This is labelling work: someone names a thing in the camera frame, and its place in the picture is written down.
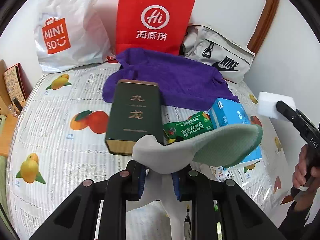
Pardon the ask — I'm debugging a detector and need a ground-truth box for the person's right hand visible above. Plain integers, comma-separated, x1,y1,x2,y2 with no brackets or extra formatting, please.
292,145,319,212

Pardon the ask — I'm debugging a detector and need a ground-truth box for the white glove with green cuff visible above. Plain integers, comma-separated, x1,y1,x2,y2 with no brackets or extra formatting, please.
126,124,263,239

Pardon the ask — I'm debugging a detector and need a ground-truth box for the wooden bedside table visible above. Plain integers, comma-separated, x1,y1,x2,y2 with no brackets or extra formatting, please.
0,113,18,158

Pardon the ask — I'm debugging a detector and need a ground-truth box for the small glass cup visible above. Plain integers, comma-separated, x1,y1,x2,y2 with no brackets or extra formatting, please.
8,104,20,118

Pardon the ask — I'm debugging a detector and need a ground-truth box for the red paper shopping bag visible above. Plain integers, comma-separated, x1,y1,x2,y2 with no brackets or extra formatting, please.
116,0,195,55

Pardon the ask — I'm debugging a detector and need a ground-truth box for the white sponge block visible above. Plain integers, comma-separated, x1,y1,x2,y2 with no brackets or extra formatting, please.
258,92,296,121

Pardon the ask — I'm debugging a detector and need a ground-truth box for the fruit sticker sheet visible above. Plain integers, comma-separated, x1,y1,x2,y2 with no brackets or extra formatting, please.
209,166,231,182

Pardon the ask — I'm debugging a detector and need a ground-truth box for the dark green tea tin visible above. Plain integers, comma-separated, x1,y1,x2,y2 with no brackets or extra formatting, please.
105,79,164,156

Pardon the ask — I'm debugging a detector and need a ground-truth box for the white Miniso plastic bag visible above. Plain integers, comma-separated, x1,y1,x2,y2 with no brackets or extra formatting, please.
34,0,114,73

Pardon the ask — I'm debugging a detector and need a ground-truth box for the blue tissue pack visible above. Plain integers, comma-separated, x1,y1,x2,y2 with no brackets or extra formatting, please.
208,98,262,173

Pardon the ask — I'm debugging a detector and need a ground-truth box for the fruit print tablecloth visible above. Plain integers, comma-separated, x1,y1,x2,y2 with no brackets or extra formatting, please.
5,63,290,239

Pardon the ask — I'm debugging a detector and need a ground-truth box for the purple towel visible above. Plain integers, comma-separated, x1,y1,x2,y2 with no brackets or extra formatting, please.
103,48,239,111

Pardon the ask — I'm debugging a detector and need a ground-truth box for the grey Nike bag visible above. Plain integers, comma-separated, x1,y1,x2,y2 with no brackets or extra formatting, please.
183,24,255,83

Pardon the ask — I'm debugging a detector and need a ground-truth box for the brown patterned book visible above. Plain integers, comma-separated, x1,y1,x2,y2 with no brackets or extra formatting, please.
3,63,30,102

